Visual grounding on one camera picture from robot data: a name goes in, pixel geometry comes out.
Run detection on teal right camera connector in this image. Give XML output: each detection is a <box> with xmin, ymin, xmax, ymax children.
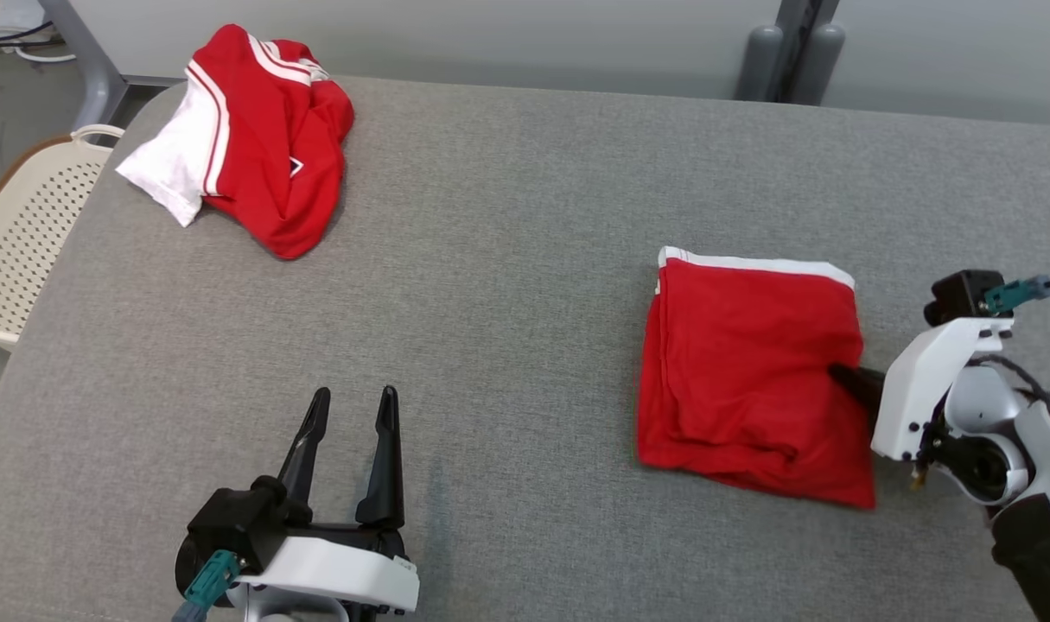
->
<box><xmin>983</xmin><ymin>276</ymin><xmax>1050</xmax><ymax>316</ymax></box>

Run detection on grey metal frame leg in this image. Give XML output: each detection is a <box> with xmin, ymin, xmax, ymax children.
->
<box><xmin>39</xmin><ymin>0</ymin><xmax>188</xmax><ymax>130</ymax></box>

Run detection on cream perforated laundry basket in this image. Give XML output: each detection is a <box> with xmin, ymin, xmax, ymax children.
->
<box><xmin>0</xmin><ymin>124</ymin><xmax>126</xmax><ymax>351</ymax></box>

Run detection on black floor cable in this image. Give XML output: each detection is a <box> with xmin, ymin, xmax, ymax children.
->
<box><xmin>0</xmin><ymin>22</ymin><xmax>54</xmax><ymax>48</ymax></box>

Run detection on red jersey with black lettering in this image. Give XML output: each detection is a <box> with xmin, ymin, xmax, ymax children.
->
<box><xmin>116</xmin><ymin>23</ymin><xmax>355</xmax><ymax>260</ymax></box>

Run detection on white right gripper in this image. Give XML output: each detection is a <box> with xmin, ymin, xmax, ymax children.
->
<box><xmin>827</xmin><ymin>317</ymin><xmax>1015</xmax><ymax>463</ymax></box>

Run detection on teal left camera connector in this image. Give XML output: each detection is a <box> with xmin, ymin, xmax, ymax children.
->
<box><xmin>173</xmin><ymin>550</ymin><xmax>242</xmax><ymax>622</ymax></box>

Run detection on teal camera connector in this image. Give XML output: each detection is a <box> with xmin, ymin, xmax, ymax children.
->
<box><xmin>983</xmin><ymin>276</ymin><xmax>1050</xmax><ymax>316</ymax></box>
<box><xmin>173</xmin><ymin>550</ymin><xmax>242</xmax><ymax>622</ymax></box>

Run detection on white floor cable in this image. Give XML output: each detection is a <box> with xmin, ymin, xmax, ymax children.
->
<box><xmin>0</xmin><ymin>26</ymin><xmax>76</xmax><ymax>63</ymax></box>

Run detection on grey cylindrical post foot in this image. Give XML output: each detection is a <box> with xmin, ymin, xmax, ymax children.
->
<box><xmin>736</xmin><ymin>24</ymin><xmax>785</xmax><ymax>102</ymax></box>
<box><xmin>791</xmin><ymin>23</ymin><xmax>847</xmax><ymax>106</ymax></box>

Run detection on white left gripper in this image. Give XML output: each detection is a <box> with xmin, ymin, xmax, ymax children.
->
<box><xmin>231</xmin><ymin>385</ymin><xmax>420</xmax><ymax>622</ymax></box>

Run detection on red shorts with white stripe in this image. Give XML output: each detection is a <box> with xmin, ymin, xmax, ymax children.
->
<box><xmin>635</xmin><ymin>246</ymin><xmax>878</xmax><ymax>511</ymax></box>

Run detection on grey metal partition post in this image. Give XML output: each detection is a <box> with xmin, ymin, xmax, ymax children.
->
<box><xmin>765</xmin><ymin>0</ymin><xmax>841</xmax><ymax>105</ymax></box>

